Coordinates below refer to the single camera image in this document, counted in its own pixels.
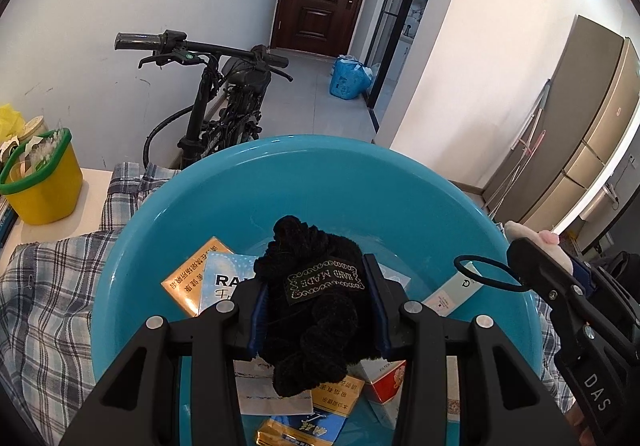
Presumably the black knitted scrunchie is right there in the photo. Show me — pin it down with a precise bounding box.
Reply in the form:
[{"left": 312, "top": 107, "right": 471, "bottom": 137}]
[{"left": 253, "top": 215, "right": 381, "bottom": 399}]

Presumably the blue plaid cloth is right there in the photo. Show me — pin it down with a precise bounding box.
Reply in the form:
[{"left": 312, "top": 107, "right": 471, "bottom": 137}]
[{"left": 0, "top": 161, "right": 568, "bottom": 446}]

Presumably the black electric bike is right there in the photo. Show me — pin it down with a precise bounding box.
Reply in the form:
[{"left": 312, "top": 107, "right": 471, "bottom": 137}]
[{"left": 114, "top": 30, "right": 293, "bottom": 170}]

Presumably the person's right hand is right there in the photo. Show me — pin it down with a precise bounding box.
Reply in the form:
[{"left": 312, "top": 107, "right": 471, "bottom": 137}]
[{"left": 565, "top": 401, "right": 596, "bottom": 446}]

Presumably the gold and blue cigarette pack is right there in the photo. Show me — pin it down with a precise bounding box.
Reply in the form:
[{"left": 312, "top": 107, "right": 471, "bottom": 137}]
[{"left": 256, "top": 408, "right": 351, "bottom": 446}]

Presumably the small white box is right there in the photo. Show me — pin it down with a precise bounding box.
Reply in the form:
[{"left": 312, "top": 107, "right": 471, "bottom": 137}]
[{"left": 377, "top": 262, "right": 412, "bottom": 297}]

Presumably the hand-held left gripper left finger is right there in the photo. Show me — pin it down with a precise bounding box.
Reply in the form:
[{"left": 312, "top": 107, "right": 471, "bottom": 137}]
[{"left": 60, "top": 277, "right": 271, "bottom": 446}]

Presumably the beige refrigerator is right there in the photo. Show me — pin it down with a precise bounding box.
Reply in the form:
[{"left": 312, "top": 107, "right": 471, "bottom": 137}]
[{"left": 482, "top": 15, "right": 640, "bottom": 233}]

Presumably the gold cigarette box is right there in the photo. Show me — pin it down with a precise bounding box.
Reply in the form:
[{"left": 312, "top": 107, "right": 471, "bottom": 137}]
[
  {"left": 161, "top": 236, "right": 235, "bottom": 318},
  {"left": 311, "top": 378, "right": 366, "bottom": 414}
]

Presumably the yellow bucket green rim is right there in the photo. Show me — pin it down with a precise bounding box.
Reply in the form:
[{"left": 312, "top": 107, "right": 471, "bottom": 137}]
[{"left": 0, "top": 127, "right": 84, "bottom": 225}]

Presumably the round jar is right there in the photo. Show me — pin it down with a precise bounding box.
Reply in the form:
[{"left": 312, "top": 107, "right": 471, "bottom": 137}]
[{"left": 20, "top": 116, "right": 51, "bottom": 140}]

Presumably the white plush toy pink nose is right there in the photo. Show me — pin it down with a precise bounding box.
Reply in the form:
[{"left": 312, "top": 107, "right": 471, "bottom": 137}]
[{"left": 504, "top": 221, "right": 576, "bottom": 277}]

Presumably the stack of books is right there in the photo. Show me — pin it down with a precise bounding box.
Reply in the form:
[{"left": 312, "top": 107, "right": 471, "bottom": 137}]
[{"left": 0, "top": 199, "right": 23, "bottom": 249}]

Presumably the blue plastic floor bag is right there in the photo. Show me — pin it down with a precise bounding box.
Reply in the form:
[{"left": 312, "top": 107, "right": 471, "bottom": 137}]
[{"left": 328, "top": 55, "right": 373, "bottom": 100}]

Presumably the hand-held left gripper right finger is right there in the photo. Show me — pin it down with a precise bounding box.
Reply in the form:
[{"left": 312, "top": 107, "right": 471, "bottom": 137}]
[{"left": 362, "top": 253, "right": 581, "bottom": 446}]

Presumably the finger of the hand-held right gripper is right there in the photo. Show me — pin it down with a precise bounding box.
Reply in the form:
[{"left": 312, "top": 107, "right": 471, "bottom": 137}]
[
  {"left": 569, "top": 259, "right": 640, "bottom": 332},
  {"left": 506, "top": 236, "right": 602, "bottom": 363}
]

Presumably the white tube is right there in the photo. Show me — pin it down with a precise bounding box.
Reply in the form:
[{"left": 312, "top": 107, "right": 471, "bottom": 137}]
[{"left": 422, "top": 261, "right": 483, "bottom": 318}]

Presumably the folded drying rack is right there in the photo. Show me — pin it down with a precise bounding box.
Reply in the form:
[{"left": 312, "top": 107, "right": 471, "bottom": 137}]
[{"left": 482, "top": 79, "right": 551, "bottom": 215}]

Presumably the white box cat print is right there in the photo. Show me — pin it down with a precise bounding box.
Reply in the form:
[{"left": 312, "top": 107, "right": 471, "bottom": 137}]
[{"left": 235, "top": 358, "right": 313, "bottom": 416}]

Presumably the red and white cigarette pack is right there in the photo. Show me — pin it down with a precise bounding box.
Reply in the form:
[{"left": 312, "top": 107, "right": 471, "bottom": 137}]
[{"left": 360, "top": 358, "right": 407, "bottom": 427}]

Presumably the yellow plastic bag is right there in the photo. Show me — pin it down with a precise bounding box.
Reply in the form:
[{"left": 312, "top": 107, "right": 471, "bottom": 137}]
[{"left": 0, "top": 104, "right": 26, "bottom": 138}]

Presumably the blue plastic basin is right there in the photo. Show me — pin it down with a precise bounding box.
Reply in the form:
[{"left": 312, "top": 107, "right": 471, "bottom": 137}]
[{"left": 91, "top": 133, "right": 543, "bottom": 446}]

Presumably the light blue flat box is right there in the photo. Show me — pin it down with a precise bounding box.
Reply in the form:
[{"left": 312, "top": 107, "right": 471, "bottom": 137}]
[{"left": 197, "top": 251, "right": 261, "bottom": 317}]

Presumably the black hair tie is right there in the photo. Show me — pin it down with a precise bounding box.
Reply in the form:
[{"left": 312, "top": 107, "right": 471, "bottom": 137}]
[{"left": 454, "top": 255, "right": 523, "bottom": 290}]

